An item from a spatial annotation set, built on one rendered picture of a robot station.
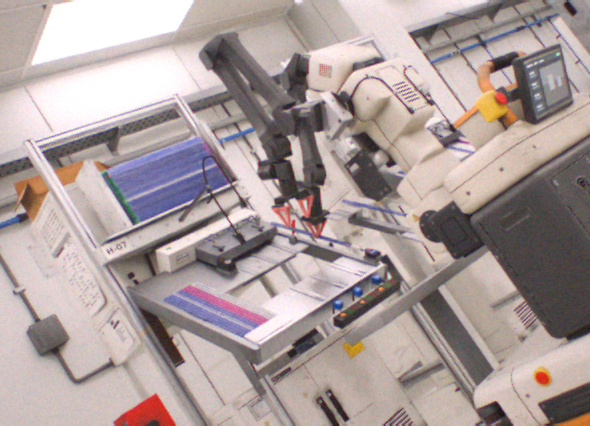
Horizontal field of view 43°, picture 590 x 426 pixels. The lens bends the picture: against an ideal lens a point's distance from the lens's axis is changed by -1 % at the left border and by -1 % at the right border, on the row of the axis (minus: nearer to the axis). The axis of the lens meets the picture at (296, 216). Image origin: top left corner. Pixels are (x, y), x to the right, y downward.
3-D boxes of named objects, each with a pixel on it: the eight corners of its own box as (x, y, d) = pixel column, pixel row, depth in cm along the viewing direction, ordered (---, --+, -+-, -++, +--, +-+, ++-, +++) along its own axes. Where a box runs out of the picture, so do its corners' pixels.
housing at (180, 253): (260, 241, 332) (257, 211, 326) (173, 286, 300) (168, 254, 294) (248, 236, 337) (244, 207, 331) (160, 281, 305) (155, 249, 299)
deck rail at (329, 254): (388, 279, 289) (387, 264, 287) (384, 281, 288) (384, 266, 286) (257, 235, 335) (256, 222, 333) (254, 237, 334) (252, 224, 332)
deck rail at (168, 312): (262, 363, 245) (260, 347, 243) (257, 366, 244) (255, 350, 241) (131, 299, 291) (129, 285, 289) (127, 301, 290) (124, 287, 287)
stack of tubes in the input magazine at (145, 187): (233, 182, 328) (200, 132, 332) (137, 224, 295) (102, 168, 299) (221, 196, 337) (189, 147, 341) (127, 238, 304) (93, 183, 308)
